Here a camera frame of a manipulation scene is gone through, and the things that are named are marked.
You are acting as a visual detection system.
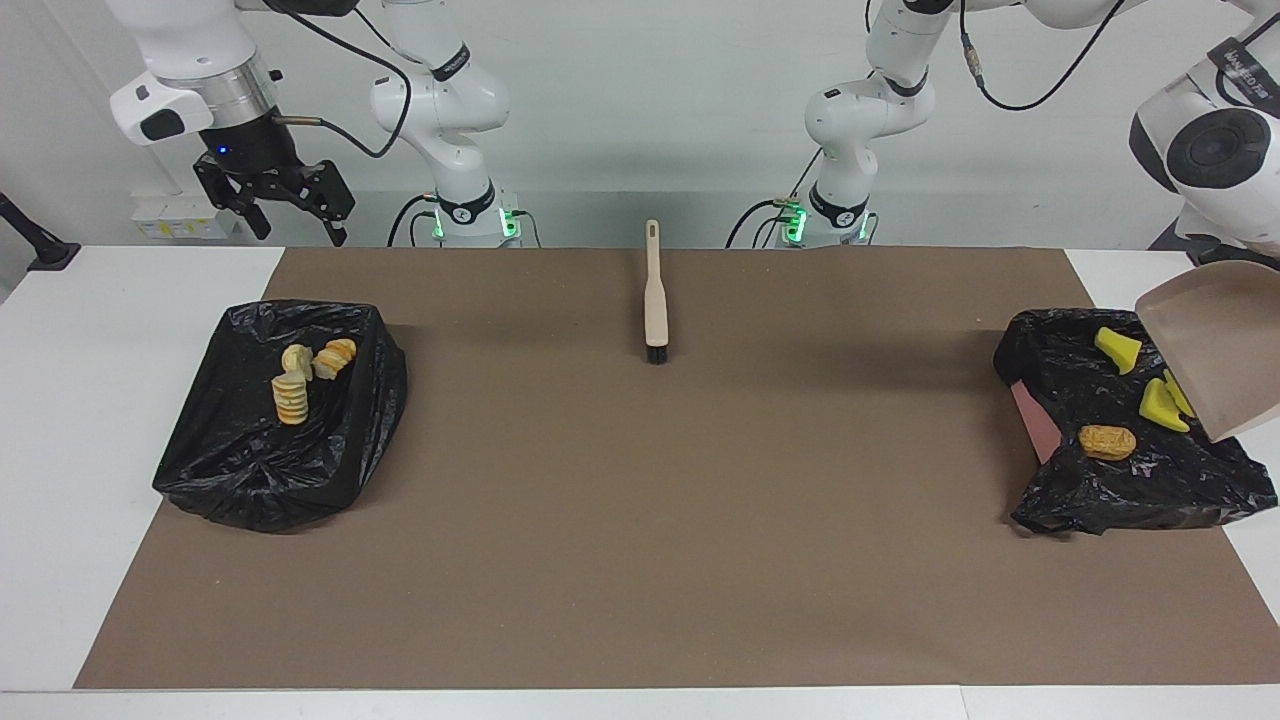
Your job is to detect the beige hand brush black bristles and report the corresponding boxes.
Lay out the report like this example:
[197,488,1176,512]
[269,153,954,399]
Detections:
[643,219,671,365]

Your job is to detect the brown cork-like sponge piece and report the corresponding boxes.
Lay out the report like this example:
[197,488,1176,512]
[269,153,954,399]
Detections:
[1078,424,1138,462]

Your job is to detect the beige plastic dustpan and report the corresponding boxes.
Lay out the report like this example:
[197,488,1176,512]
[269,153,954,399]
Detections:
[1135,262,1280,444]

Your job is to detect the black trash bag bin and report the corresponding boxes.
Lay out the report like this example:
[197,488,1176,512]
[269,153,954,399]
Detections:
[993,308,1279,537]
[152,298,409,533]

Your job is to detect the pink bin box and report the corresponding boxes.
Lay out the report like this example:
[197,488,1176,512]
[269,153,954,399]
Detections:
[1010,380,1063,466]

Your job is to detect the brown table mat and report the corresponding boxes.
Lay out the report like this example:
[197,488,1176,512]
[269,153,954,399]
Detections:
[75,247,1280,691]

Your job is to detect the black right base cable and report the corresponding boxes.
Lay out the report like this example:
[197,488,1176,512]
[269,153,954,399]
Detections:
[388,193,441,248]

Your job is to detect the black base cable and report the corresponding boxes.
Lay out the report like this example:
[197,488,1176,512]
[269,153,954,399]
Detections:
[388,193,441,248]
[728,197,801,248]

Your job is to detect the white wall socket box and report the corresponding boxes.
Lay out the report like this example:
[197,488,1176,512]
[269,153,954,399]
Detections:
[131,192,241,241]

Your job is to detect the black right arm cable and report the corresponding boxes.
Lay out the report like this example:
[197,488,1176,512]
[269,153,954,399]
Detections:
[265,0,413,159]

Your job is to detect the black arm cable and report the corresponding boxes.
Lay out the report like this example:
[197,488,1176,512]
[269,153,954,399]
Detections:
[960,0,1126,111]
[265,0,413,159]

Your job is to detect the black camera stand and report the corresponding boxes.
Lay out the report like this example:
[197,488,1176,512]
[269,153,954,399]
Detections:
[0,192,81,273]
[1186,240,1280,273]

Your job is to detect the black left base cable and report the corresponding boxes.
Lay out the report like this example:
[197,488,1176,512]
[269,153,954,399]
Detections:
[728,197,801,248]

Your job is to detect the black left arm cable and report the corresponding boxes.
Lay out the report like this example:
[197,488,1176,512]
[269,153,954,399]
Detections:
[960,0,1126,111]

